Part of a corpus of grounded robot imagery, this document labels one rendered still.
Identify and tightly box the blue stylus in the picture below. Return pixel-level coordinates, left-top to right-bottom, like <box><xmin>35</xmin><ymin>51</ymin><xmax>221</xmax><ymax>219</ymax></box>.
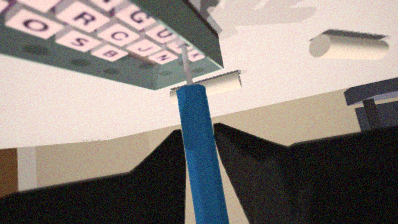
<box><xmin>176</xmin><ymin>60</ymin><xmax>229</xmax><ymax>224</ymax></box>

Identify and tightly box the beige cylinder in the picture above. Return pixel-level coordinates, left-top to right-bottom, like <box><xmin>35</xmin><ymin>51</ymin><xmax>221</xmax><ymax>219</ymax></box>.
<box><xmin>309</xmin><ymin>34</ymin><xmax>390</xmax><ymax>60</ymax></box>
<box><xmin>169</xmin><ymin>72</ymin><xmax>242</xmax><ymax>104</ymax></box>

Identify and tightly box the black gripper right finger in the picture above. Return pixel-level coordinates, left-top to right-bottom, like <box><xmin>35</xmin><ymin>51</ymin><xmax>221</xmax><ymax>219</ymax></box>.
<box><xmin>213</xmin><ymin>123</ymin><xmax>398</xmax><ymax>224</ymax></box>

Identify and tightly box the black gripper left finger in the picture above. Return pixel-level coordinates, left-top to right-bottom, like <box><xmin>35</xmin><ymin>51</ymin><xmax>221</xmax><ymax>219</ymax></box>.
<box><xmin>0</xmin><ymin>129</ymin><xmax>186</xmax><ymax>224</ymax></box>

